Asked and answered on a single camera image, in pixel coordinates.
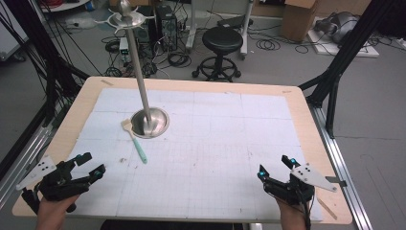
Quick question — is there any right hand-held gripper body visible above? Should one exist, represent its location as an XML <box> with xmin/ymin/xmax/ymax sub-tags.
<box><xmin>263</xmin><ymin>163</ymin><xmax>339</xmax><ymax>206</ymax></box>

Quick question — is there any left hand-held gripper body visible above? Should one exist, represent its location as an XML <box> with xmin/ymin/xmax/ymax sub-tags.
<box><xmin>15</xmin><ymin>154</ymin><xmax>90</xmax><ymax>213</ymax></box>

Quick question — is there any green-handled wooden spoon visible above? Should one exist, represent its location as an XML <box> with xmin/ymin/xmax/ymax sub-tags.
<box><xmin>120</xmin><ymin>118</ymin><xmax>149</xmax><ymax>165</ymax></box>

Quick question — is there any silver metal stand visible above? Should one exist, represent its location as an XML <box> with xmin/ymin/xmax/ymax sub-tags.
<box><xmin>94</xmin><ymin>0</ymin><xmax>170</xmax><ymax>140</ymax></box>

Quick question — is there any person's left hand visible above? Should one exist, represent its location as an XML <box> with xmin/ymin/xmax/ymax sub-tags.
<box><xmin>35</xmin><ymin>193</ymin><xmax>80</xmax><ymax>230</ymax></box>

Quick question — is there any person's right hand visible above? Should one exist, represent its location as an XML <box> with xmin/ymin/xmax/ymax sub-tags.
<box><xmin>275</xmin><ymin>195</ymin><xmax>310</xmax><ymax>230</ymax></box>

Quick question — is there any white grid mat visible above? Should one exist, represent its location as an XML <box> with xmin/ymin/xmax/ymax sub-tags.
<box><xmin>65</xmin><ymin>87</ymin><xmax>324</xmax><ymax>222</ymax></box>

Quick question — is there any white power supply box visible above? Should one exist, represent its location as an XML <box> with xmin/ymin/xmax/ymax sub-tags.
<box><xmin>119</xmin><ymin>36</ymin><xmax>132</xmax><ymax>63</ymax></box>

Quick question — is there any black round stool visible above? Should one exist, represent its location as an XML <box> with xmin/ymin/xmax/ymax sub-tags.
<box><xmin>192</xmin><ymin>26</ymin><xmax>244</xmax><ymax>82</ymax></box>

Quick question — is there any cardboard box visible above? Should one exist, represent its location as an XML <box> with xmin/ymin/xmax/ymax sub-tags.
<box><xmin>281</xmin><ymin>0</ymin><xmax>320</xmax><ymax>43</ymax></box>

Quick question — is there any grey bag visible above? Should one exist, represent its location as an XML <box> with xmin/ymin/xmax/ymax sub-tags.
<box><xmin>314</xmin><ymin>11</ymin><xmax>360</xmax><ymax>44</ymax></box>

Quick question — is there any black computer tower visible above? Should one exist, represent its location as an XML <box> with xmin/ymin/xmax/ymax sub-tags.
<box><xmin>155</xmin><ymin>4</ymin><xmax>178</xmax><ymax>52</ymax></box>

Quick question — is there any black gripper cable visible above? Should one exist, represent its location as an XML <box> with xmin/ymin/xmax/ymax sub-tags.
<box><xmin>295</xmin><ymin>186</ymin><xmax>318</xmax><ymax>230</ymax></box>

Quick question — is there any black metal frame stand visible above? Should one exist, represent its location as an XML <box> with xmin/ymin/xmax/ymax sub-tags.
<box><xmin>6</xmin><ymin>0</ymin><xmax>94</xmax><ymax>127</ymax></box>
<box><xmin>298</xmin><ymin>0</ymin><xmax>394</xmax><ymax>139</ymax></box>

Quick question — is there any coiled black cable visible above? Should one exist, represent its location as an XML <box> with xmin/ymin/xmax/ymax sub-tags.
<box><xmin>256</xmin><ymin>37</ymin><xmax>282</xmax><ymax>52</ymax></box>

